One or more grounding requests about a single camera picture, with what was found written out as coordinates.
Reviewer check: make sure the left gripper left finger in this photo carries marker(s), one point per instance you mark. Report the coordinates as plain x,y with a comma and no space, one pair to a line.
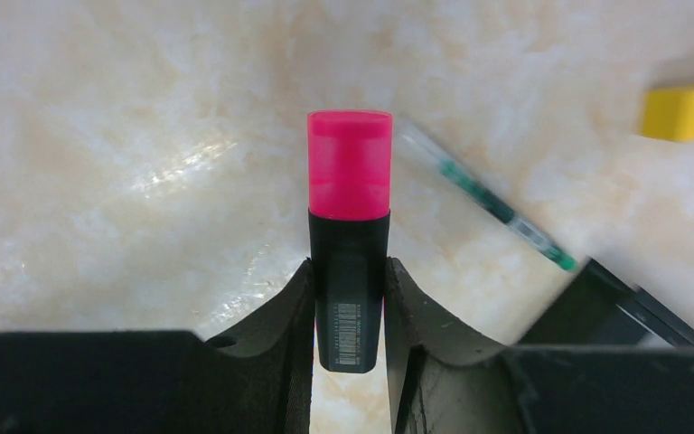
255,377

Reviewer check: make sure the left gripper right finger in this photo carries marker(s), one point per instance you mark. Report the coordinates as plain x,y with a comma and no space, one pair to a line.
446,377

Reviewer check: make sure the black highlighter pink cap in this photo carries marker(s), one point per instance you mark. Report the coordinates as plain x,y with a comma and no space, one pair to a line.
349,180

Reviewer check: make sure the black gel pen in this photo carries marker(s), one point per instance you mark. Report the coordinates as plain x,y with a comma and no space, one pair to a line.
416,144

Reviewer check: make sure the yellow block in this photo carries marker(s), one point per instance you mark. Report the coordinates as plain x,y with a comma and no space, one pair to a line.
668,113

